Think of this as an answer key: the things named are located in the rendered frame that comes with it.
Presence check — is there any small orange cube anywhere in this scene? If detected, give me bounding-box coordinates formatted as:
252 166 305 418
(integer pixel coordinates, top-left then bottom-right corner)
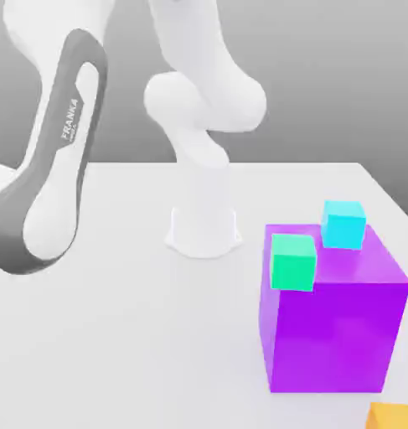
364 401 408 429

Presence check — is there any small green cube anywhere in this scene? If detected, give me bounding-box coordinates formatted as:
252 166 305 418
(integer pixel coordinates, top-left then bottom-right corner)
270 233 318 292

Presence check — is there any small cyan cube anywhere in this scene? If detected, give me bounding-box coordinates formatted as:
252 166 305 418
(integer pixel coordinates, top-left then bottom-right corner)
320 199 368 251

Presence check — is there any large purple box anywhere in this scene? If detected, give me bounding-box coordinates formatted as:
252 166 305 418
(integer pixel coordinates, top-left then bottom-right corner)
259 223 408 394

